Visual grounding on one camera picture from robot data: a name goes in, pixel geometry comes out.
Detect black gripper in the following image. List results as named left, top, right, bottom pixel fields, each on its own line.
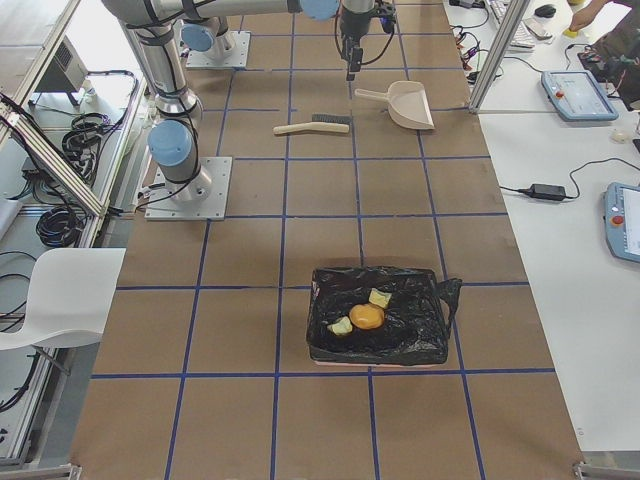
left=335, top=0, right=396, bottom=81

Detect cream plastic dustpan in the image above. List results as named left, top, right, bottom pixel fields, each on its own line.
left=354, top=80, right=435, bottom=131

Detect cream brush black bristles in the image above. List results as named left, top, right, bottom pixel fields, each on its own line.
left=272, top=113, right=351, bottom=136

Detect orange bread chunk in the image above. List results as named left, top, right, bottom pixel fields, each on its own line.
left=368, top=288, right=392, bottom=309

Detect brown potato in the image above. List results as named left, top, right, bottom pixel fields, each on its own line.
left=349, top=303, right=385, bottom=330

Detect pale yellow food chunk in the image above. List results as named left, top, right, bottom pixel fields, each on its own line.
left=327, top=316, right=353, bottom=337

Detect bin with black bag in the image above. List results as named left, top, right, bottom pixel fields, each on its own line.
left=306, top=266, right=462, bottom=366

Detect blue teach pendant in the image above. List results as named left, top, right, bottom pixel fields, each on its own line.
left=603, top=182, right=639, bottom=263
left=541, top=70, right=619, bottom=121

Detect white side table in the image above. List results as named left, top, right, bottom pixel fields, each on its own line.
left=442, top=0, right=640, bottom=454

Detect black power adapter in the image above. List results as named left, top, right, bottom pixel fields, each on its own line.
left=517, top=183, right=567, bottom=202

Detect person at desk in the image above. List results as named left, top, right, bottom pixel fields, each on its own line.
left=591, top=1, right=639, bottom=110

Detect white chair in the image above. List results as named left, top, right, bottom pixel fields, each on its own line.
left=1, top=248, right=126, bottom=350

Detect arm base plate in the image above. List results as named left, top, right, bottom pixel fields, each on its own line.
left=182, top=28, right=251, bottom=70
left=144, top=157, right=233, bottom=221

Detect aluminium frame post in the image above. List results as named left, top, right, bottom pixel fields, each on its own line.
left=468, top=0, right=530, bottom=114

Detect aluminium frame rail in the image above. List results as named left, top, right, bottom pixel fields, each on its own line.
left=1, top=93, right=107, bottom=218

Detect coiled black cables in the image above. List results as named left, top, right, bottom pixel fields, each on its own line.
left=35, top=207, right=86, bottom=249

